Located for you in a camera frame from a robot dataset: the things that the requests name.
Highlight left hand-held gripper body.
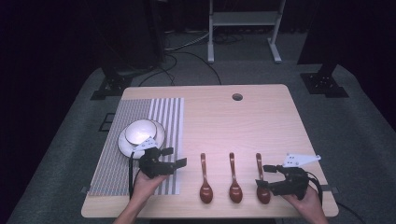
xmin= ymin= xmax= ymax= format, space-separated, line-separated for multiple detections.
xmin=132 ymin=136 xmax=176 ymax=179

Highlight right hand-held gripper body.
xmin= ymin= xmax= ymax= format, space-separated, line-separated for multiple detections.
xmin=268 ymin=152 xmax=322 ymax=201

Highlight red-brown spoon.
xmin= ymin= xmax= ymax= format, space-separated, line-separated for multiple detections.
xmin=255 ymin=152 xmax=272 ymax=205
xmin=199 ymin=152 xmax=215 ymax=204
xmin=228 ymin=151 xmax=244 ymax=204

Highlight person's left hand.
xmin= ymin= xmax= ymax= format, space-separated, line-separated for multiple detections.
xmin=132 ymin=170 xmax=169 ymax=201

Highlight person's right hand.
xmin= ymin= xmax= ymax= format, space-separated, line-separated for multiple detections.
xmin=281 ymin=186 xmax=325 ymax=219

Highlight white bowl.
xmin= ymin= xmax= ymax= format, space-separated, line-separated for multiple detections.
xmin=117 ymin=119 xmax=166 ymax=159
xmin=124 ymin=119 xmax=158 ymax=146

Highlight striped grey placemat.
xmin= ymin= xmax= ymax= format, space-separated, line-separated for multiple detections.
xmin=88 ymin=97 xmax=185 ymax=197

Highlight black stand base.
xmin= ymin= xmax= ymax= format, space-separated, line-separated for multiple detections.
xmin=300 ymin=72 xmax=350 ymax=99
xmin=90 ymin=74 xmax=134 ymax=102

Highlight white metal stand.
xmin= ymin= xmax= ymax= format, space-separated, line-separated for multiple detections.
xmin=207 ymin=0 xmax=287 ymax=65

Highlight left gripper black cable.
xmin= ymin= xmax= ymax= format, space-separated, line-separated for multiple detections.
xmin=128 ymin=150 xmax=142 ymax=200

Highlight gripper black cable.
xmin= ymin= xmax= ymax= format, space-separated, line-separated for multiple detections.
xmin=128 ymin=150 xmax=142 ymax=200
xmin=305 ymin=171 xmax=362 ymax=224

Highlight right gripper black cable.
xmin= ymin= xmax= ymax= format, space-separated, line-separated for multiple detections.
xmin=305 ymin=171 xmax=362 ymax=224

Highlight floor socket frame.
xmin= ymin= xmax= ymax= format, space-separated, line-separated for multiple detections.
xmin=98 ymin=112 xmax=117 ymax=133

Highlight black floor cable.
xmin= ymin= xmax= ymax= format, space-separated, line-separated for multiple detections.
xmin=137 ymin=50 xmax=222 ymax=88

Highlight white floor cables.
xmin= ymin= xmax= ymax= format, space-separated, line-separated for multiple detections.
xmin=163 ymin=30 xmax=210 ymax=52

